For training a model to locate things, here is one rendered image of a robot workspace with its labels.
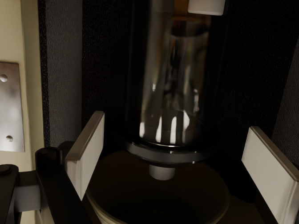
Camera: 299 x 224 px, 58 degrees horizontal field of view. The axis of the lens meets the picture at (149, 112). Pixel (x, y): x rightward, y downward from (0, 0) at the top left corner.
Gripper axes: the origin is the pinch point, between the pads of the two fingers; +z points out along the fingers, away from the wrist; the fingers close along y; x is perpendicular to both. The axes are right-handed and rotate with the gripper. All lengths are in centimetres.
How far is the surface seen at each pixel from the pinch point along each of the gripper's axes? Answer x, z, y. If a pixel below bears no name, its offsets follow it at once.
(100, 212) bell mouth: -10.9, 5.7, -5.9
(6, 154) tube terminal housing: -3.2, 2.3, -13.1
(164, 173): -6.8, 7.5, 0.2
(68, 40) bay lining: 5.2, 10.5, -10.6
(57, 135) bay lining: -3.3, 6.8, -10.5
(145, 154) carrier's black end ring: -2.7, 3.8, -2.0
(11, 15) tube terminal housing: 7.5, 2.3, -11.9
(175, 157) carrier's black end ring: -2.6, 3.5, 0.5
